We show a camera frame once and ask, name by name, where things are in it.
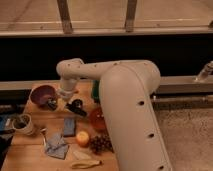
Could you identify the green plastic tray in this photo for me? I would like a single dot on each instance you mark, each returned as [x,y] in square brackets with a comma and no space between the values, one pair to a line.
[95,91]

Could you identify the purple bowl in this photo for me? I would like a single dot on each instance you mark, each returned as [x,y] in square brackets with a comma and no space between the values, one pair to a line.
[42,94]

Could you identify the yellow-red apple toy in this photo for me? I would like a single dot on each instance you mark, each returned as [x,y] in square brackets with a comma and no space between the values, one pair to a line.
[82,138]

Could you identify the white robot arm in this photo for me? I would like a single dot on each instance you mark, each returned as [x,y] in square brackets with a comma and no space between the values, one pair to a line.
[143,139]

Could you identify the white mug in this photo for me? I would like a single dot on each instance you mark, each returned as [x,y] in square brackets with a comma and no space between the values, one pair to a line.
[23,124]

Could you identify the dark grape bunch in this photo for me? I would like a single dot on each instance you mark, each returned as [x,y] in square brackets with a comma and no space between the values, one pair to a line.
[99,144]

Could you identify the yellow banana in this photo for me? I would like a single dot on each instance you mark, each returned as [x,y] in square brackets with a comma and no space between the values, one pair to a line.
[83,164]

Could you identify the grey-blue cloth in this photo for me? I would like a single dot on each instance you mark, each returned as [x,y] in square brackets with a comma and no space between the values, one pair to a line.
[56,147]

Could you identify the orange bowl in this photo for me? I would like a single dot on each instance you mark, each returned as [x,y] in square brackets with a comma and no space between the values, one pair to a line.
[96,119]

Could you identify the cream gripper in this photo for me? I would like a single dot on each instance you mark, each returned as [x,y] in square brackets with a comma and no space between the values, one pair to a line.
[64,95]

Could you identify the metal spoon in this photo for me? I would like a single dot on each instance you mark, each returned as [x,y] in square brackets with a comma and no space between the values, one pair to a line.
[43,132]

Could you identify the blue object at edge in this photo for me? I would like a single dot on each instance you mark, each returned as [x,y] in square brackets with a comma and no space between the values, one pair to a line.
[3,129]

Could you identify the blue sponge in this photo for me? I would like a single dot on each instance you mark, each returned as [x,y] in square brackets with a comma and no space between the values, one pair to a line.
[69,127]

